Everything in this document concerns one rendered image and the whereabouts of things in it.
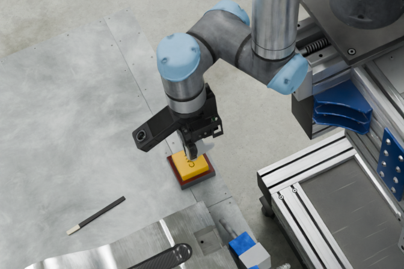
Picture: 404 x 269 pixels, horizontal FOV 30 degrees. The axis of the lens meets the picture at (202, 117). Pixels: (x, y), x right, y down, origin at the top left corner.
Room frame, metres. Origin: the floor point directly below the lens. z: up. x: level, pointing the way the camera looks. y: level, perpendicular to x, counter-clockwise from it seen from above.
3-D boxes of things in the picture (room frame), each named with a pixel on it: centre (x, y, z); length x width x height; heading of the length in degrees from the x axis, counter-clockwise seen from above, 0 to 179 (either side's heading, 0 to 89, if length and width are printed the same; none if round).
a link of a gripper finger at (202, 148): (0.80, 0.01, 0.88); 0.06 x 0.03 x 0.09; 106
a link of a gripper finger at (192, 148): (0.79, 0.03, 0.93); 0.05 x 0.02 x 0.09; 16
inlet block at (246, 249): (0.61, -0.03, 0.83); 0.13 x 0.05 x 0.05; 26
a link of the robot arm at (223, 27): (0.87, -0.07, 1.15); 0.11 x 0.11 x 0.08; 41
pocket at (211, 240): (0.60, 0.03, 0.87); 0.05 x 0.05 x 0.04; 15
